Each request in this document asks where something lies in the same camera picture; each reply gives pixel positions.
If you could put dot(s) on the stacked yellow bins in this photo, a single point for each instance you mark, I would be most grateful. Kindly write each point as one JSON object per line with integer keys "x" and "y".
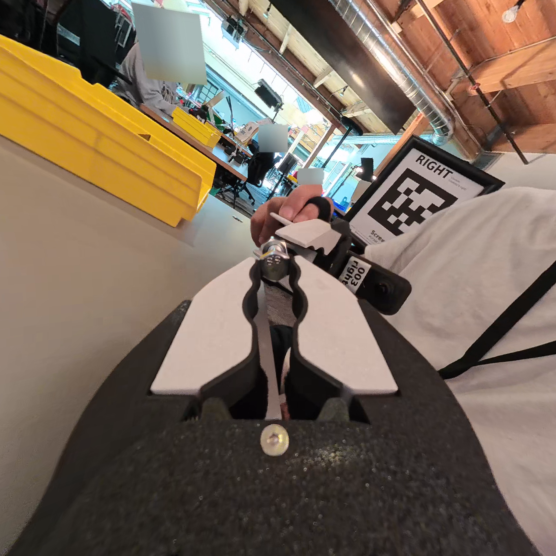
{"x": 195, "y": 126}

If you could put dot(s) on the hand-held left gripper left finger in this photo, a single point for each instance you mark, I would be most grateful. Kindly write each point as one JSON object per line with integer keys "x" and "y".
{"x": 208, "y": 339}

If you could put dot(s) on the black ceiling beam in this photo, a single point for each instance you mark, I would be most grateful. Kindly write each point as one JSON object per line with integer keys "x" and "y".
{"x": 347, "y": 56}

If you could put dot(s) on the person's white shirt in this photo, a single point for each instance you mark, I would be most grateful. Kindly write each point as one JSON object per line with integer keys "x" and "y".
{"x": 478, "y": 282}

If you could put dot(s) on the black lamp stand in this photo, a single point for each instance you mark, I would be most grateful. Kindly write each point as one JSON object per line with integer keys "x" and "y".
{"x": 352, "y": 126}

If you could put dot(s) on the black-framed marker sign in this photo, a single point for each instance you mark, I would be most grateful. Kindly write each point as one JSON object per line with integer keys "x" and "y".
{"x": 382, "y": 217}

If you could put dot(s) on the grey desk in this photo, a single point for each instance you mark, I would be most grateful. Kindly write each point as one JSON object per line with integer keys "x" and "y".
{"x": 87, "y": 282}

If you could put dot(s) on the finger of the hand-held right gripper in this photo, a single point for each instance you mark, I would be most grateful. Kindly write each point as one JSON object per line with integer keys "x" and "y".
{"x": 310, "y": 234}
{"x": 286, "y": 283}

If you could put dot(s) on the person's right hand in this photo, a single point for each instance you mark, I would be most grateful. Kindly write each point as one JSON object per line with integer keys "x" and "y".
{"x": 263, "y": 226}

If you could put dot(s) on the silver spiral duct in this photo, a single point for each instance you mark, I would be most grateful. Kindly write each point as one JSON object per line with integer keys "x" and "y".
{"x": 404, "y": 82}

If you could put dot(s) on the steel hex bolt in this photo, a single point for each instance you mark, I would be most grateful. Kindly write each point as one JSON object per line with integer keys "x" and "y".
{"x": 275, "y": 266}

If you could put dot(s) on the black pipe wall lamp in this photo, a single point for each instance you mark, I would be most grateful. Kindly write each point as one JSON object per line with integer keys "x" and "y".
{"x": 509, "y": 16}

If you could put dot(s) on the yellow plastic bin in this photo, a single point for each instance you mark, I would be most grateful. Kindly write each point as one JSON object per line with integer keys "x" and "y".
{"x": 87, "y": 143}

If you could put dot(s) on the wooden work table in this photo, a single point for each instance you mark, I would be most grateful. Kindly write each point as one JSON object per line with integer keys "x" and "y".
{"x": 226, "y": 161}

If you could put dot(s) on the black studio light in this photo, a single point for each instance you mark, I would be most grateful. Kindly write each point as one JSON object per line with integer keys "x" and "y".
{"x": 267, "y": 93}

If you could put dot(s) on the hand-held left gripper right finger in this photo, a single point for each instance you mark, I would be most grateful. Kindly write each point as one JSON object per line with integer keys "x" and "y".
{"x": 343, "y": 343}

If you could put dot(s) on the steel hex nut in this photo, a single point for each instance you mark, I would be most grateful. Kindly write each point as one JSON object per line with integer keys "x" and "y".
{"x": 272, "y": 247}

